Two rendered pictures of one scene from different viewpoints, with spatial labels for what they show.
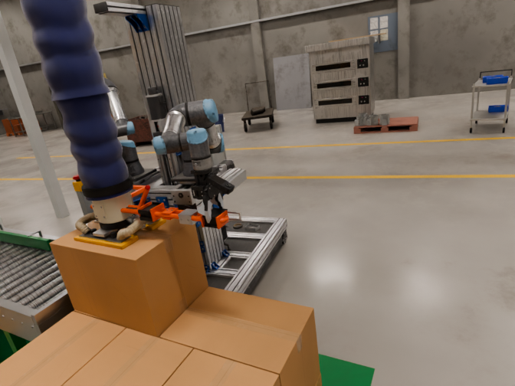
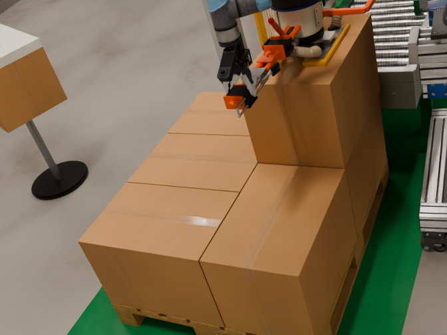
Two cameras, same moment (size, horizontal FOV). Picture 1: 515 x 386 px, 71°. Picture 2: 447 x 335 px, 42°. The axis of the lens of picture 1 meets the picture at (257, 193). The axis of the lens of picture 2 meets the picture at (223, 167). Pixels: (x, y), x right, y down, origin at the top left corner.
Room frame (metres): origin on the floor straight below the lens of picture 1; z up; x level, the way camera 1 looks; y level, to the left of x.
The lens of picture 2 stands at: (1.38, -1.57, 2.01)
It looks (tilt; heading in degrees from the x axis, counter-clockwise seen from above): 34 degrees down; 95
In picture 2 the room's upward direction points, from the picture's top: 18 degrees counter-clockwise
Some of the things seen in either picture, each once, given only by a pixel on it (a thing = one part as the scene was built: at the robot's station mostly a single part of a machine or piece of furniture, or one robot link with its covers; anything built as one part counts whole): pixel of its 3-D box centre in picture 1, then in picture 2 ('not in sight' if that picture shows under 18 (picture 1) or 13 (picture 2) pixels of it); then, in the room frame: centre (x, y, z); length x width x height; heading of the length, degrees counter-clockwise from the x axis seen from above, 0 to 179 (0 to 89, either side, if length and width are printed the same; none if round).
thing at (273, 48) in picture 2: (152, 211); (278, 47); (1.53, 0.48, 1.07); 0.10 x 0.08 x 0.06; 149
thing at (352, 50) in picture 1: (342, 81); not in sight; (8.86, -2.37, 0.90); 1.39 x 1.09 x 1.79; 65
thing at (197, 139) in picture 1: (198, 143); (222, 9); (1.36, 0.19, 1.38); 0.09 x 0.08 x 0.11; 3
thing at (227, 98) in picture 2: (214, 218); (239, 96); (1.34, 0.19, 1.07); 0.08 x 0.07 x 0.05; 59
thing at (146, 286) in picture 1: (132, 265); (313, 88); (1.65, 0.69, 0.74); 0.60 x 0.40 x 0.40; 59
